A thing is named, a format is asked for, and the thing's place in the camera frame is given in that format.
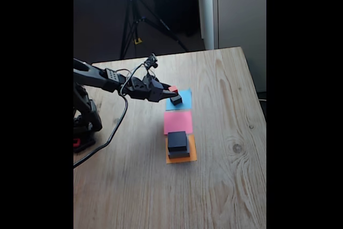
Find blue paper sheet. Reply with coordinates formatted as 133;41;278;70
165;88;193;111

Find pink paper sheet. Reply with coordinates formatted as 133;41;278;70
163;110;194;136

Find medium black square block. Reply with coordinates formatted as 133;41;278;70
167;131;188;152

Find large grey square block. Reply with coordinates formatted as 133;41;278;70
167;144;191;160

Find orange paper sheet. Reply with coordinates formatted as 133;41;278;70
165;134;198;165

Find black tripod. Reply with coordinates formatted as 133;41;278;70
119;0;190;60

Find red black table clamp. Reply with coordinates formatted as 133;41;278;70
73;135;96;153

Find white grey cabinet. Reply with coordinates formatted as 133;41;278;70
197;0;267;93

